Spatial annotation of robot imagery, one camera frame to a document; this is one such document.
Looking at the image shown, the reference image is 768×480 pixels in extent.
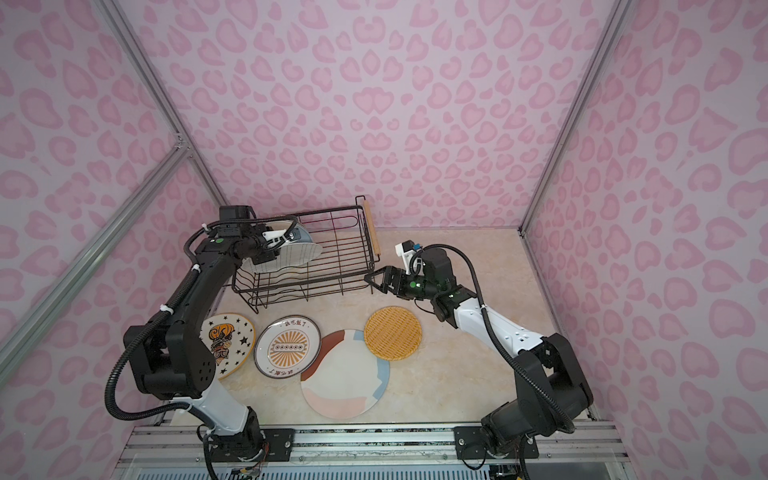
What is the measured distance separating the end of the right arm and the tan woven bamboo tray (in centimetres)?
24

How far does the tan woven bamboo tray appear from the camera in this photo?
0.89 meters

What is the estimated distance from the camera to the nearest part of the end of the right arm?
64cm
